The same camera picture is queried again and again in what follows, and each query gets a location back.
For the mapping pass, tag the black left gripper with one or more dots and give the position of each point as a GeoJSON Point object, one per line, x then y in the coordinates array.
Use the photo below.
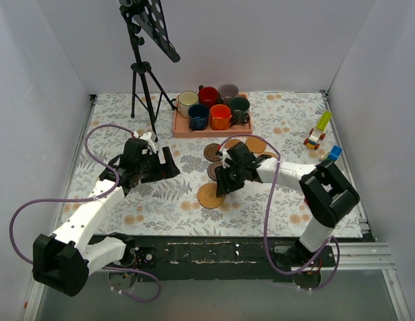
{"type": "Point", "coordinates": [159, 166]}

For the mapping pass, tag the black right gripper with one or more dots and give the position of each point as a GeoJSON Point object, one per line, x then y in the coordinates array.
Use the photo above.
{"type": "Point", "coordinates": [229, 175]}

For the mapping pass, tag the woven cork coaster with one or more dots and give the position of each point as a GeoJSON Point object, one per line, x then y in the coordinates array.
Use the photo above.
{"type": "Point", "coordinates": [207, 196]}
{"type": "Point", "coordinates": [265, 153]}

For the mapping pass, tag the dark wooden coaster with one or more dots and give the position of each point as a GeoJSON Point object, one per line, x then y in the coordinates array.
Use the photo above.
{"type": "Point", "coordinates": [210, 152]}
{"type": "Point", "coordinates": [211, 170]}

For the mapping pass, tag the light wooden coaster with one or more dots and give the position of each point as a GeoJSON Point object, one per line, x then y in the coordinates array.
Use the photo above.
{"type": "Point", "coordinates": [255, 145]}
{"type": "Point", "coordinates": [230, 143]}

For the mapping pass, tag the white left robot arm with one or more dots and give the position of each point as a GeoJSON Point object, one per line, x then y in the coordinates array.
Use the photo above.
{"type": "Point", "coordinates": [79, 229]}

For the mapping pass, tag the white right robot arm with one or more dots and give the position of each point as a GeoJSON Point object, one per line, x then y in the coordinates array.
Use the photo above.
{"type": "Point", "coordinates": [327, 192]}

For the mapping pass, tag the pink serving tray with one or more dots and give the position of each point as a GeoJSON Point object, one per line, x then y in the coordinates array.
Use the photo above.
{"type": "Point", "coordinates": [180, 129]}

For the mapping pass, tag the dark blue mug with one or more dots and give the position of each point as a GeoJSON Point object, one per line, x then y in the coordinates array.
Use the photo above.
{"type": "Point", "coordinates": [198, 116]}

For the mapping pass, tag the orange mug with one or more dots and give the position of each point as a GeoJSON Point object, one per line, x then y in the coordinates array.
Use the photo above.
{"type": "Point", "coordinates": [221, 117]}

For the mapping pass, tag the cream enamel mug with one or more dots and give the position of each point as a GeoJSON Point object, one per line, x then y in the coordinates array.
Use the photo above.
{"type": "Point", "coordinates": [184, 101]}

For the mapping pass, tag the dark green mug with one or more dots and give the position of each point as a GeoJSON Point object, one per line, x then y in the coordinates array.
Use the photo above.
{"type": "Point", "coordinates": [239, 107]}

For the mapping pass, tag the red mug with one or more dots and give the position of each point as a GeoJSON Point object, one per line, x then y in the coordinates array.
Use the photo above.
{"type": "Point", "coordinates": [208, 96]}

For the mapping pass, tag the floral table mat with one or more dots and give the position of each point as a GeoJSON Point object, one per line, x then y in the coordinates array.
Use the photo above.
{"type": "Point", "coordinates": [171, 207]}

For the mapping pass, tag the grey lilac mug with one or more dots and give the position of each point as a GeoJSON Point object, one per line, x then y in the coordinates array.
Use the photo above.
{"type": "Point", "coordinates": [227, 92]}

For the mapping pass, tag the toy brick car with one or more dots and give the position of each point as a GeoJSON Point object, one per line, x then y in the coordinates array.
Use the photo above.
{"type": "Point", "coordinates": [317, 134]}

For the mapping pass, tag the blue green toy bricks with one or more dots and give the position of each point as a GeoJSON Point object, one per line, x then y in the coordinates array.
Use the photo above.
{"type": "Point", "coordinates": [332, 155]}

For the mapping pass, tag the black music stand tripod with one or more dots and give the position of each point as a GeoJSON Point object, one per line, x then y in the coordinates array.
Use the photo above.
{"type": "Point", "coordinates": [147, 16]}

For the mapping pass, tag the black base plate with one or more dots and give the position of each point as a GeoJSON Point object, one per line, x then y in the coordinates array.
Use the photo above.
{"type": "Point", "coordinates": [196, 258]}

